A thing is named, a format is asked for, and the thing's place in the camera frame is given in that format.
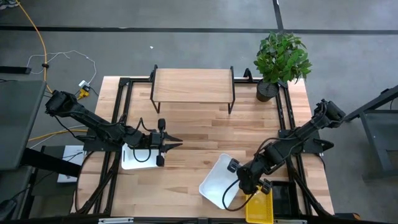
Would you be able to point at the silver aluminium bar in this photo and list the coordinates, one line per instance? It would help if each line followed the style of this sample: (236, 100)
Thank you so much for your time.
(115, 220)
(289, 221)

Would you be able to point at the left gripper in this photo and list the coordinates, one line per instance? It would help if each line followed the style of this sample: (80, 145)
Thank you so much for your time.
(158, 140)

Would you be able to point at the grey side table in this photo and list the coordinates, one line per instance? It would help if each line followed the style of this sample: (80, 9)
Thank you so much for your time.
(379, 140)

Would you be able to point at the white box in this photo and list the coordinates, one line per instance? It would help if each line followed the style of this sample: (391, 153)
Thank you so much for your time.
(66, 178)

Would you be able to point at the wooden shelf black metal frame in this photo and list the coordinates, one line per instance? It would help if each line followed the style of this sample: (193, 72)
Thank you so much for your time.
(192, 85)

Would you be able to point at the yellow plastic basket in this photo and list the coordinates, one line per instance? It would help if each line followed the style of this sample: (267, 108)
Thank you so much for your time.
(259, 208)

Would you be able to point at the black rig frame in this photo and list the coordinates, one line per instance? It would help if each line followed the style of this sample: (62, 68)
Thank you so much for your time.
(140, 80)

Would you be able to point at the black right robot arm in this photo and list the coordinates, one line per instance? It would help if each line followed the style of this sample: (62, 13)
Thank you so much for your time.
(298, 137)

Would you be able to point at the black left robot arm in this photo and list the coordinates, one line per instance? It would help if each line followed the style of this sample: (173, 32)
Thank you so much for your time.
(93, 121)

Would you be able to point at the grey desk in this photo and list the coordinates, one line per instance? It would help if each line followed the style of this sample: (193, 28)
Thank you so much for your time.
(18, 124)

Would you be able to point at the potted green plant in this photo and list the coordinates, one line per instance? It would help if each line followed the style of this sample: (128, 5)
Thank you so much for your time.
(281, 59)

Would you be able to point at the white plastic basket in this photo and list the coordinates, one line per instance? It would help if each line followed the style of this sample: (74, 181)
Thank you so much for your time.
(217, 180)
(130, 161)

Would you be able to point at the black plastic basket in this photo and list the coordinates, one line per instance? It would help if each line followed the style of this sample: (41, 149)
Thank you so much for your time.
(282, 199)

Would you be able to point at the white power adapter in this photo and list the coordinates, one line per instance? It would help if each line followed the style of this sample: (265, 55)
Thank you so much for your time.
(84, 84)

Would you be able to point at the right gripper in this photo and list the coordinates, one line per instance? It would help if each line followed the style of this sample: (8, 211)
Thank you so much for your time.
(248, 177)

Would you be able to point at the black floor bar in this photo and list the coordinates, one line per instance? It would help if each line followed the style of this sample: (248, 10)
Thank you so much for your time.
(15, 70)

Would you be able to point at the yellow plug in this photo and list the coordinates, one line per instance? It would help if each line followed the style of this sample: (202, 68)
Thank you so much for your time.
(83, 94)

